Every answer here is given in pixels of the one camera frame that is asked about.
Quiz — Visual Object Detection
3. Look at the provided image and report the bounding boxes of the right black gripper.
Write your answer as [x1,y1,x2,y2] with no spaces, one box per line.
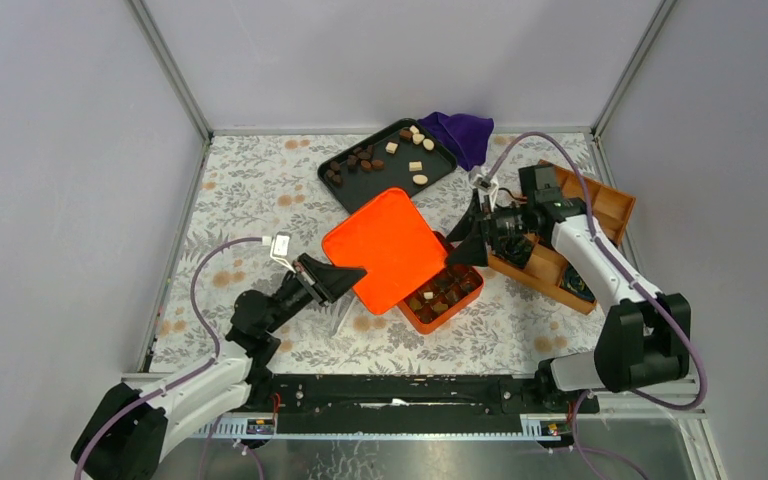
[445,189,534,268]

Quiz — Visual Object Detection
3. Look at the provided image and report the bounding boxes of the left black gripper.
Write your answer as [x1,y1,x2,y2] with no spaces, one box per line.
[265,254,367,336]

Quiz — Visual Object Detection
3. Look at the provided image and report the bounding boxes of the white metal tongs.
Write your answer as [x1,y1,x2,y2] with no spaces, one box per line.
[329,296,357,337]

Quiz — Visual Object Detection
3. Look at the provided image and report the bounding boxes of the orange chocolate box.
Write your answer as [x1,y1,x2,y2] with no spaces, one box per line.
[397,265,484,335]

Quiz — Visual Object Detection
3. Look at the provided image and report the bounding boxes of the orange box lid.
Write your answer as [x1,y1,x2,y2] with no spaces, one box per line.
[321,188,447,315]

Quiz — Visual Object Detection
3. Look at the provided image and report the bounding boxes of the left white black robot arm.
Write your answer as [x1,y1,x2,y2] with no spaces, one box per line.
[70,254,366,479]

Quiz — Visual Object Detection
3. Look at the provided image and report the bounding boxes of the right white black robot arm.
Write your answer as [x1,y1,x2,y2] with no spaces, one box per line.
[446,164,691,412]

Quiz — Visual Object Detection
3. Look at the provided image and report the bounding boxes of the white oval chocolate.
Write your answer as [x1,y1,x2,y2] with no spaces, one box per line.
[412,174,428,186]

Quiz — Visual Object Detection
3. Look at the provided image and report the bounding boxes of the purple cloth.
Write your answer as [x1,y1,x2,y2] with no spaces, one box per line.
[418,112,495,172]

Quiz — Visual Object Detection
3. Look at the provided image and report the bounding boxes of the black tray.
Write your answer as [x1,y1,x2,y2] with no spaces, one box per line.
[316,118,457,213]

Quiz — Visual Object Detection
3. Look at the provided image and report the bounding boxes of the dark rolled cloth front-right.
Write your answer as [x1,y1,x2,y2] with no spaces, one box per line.
[560,264,596,303]

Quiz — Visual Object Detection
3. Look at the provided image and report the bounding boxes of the floral table mat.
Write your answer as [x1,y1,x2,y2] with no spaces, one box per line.
[147,135,603,375]

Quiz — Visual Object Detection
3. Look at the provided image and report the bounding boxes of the wooden compartment organizer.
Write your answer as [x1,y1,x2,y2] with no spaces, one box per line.
[488,179,636,314]

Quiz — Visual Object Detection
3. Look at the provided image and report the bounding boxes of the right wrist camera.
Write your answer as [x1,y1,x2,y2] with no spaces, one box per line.
[468,167,499,213]

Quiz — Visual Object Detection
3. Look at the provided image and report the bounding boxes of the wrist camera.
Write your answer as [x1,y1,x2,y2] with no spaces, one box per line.
[269,232,293,271]
[468,167,499,213]

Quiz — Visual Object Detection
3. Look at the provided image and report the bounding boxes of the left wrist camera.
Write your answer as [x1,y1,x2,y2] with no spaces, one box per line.
[269,232,293,271]

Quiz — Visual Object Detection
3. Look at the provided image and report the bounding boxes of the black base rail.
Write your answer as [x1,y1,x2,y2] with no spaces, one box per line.
[232,374,600,438]

